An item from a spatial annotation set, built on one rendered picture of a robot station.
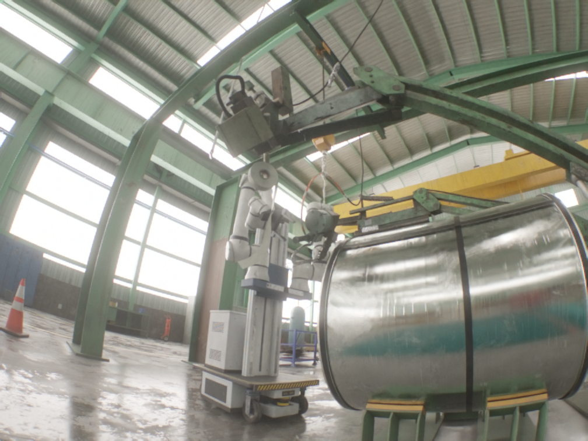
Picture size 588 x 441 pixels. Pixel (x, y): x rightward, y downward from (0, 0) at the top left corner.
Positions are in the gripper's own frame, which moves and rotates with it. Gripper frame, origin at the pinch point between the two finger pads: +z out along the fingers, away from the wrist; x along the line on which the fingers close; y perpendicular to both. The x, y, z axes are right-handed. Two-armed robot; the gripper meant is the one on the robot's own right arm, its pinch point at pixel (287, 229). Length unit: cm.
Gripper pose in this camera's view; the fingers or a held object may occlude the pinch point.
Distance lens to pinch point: 166.4
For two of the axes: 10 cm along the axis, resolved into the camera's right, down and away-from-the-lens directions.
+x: -4.2, 8.3, 3.5
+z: 7.0, 5.5, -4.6
